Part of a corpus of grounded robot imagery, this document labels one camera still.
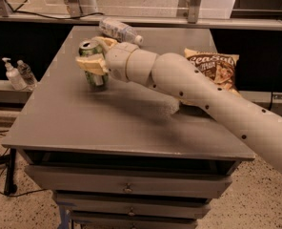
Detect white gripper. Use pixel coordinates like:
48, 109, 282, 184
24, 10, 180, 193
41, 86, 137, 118
75, 36, 139, 82

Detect green soda can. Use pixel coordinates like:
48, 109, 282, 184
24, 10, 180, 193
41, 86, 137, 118
78, 39, 109, 92

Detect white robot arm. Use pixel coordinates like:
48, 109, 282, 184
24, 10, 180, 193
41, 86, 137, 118
75, 37, 282, 174

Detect clear plastic water bottle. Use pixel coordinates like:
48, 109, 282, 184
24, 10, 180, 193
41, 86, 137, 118
99, 17, 143, 46

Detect small clear bottle on shelf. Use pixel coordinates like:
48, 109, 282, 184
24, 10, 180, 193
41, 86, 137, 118
17, 60, 37, 90

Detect white pump dispenser bottle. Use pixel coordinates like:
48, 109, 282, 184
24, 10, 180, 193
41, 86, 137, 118
2, 57, 27, 91

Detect grey drawer cabinet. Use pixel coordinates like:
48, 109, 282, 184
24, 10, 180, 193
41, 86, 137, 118
1, 25, 255, 229

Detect sea salt chips bag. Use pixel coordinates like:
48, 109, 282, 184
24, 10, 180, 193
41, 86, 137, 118
184, 48, 241, 97

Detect top grey drawer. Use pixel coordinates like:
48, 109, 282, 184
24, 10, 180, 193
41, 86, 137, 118
25, 165, 232, 198

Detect grey drawer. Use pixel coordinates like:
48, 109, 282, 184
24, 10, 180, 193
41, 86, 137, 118
53, 193, 211, 219
25, 165, 232, 198
70, 212, 198, 229

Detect middle grey drawer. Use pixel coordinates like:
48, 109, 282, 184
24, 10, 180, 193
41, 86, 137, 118
53, 193, 211, 219

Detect bottom grey drawer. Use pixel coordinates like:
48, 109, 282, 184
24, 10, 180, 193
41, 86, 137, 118
70, 212, 198, 229

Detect black cable on rail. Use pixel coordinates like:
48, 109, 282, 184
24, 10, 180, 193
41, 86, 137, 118
0, 0, 106, 21

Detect grey metal shelf rail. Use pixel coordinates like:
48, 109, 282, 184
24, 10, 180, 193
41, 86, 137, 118
0, 11, 282, 31

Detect black floor cable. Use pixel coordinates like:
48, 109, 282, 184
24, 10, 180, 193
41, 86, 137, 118
0, 121, 50, 198

